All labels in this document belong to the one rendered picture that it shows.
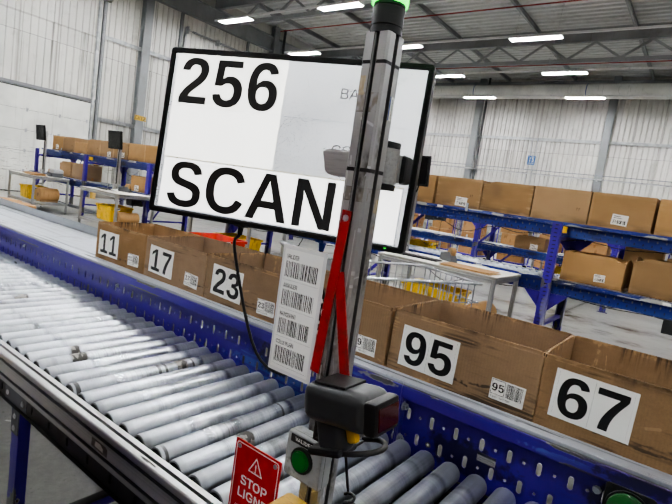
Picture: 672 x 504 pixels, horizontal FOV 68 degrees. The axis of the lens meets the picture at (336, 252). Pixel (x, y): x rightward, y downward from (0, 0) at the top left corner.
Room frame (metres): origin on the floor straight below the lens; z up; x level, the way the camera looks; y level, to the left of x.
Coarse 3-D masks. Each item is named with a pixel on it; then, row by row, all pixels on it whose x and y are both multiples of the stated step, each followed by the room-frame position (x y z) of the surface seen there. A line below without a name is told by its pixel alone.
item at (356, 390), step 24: (312, 384) 0.63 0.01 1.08; (336, 384) 0.62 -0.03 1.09; (360, 384) 0.63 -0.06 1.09; (312, 408) 0.62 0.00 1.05; (336, 408) 0.60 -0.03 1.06; (360, 408) 0.58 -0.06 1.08; (384, 408) 0.58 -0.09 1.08; (336, 432) 0.62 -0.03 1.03; (360, 432) 0.58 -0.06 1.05; (384, 432) 0.59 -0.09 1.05; (336, 456) 0.61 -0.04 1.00
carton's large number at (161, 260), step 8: (152, 248) 1.98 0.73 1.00; (160, 248) 1.95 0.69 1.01; (152, 256) 1.98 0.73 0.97; (160, 256) 1.95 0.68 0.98; (168, 256) 1.92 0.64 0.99; (152, 264) 1.98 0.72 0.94; (160, 264) 1.94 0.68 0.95; (168, 264) 1.91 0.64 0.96; (160, 272) 1.94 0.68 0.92; (168, 272) 1.91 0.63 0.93
